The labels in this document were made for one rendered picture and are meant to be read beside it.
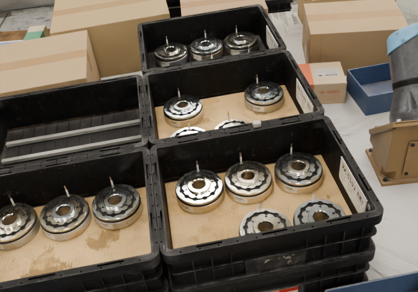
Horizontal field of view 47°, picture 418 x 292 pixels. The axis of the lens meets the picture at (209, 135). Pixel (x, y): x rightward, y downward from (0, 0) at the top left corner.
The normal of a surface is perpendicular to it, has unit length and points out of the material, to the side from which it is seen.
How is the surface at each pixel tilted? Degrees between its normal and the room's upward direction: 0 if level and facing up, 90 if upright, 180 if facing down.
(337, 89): 90
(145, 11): 0
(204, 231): 0
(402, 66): 64
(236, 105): 0
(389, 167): 90
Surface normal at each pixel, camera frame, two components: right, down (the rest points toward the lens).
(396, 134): 0.06, 0.63
